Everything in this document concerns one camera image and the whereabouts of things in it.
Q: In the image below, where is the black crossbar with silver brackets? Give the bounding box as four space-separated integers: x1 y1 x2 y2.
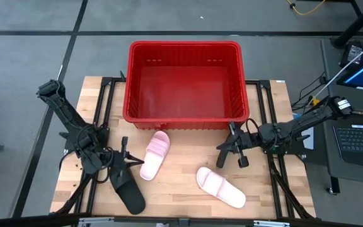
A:
0 213 363 227

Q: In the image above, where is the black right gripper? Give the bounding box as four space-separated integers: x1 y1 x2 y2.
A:
216 121 261 169

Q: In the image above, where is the yellow cable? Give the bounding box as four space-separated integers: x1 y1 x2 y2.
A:
287 0 326 16

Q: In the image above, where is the black cables bundle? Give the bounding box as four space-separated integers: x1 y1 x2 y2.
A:
291 71 328 112

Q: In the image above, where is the white cable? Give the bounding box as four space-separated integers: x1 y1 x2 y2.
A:
309 35 363 102

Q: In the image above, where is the black stand pole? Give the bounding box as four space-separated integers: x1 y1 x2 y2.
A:
330 0 363 50

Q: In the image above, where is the black power adapter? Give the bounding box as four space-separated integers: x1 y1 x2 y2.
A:
340 40 363 68

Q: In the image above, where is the black keyboard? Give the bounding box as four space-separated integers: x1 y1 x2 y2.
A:
332 124 363 170

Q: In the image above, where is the red plastic bin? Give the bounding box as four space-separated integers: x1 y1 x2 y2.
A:
122 40 251 131

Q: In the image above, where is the dark grey desk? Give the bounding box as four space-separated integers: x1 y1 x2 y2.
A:
320 38 363 195

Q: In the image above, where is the black slide sandal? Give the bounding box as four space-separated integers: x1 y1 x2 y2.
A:
109 166 147 216

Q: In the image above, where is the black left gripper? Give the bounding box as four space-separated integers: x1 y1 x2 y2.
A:
107 136 146 175

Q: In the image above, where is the pink slide sandal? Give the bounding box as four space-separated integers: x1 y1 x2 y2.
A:
195 166 247 209
139 130 171 182

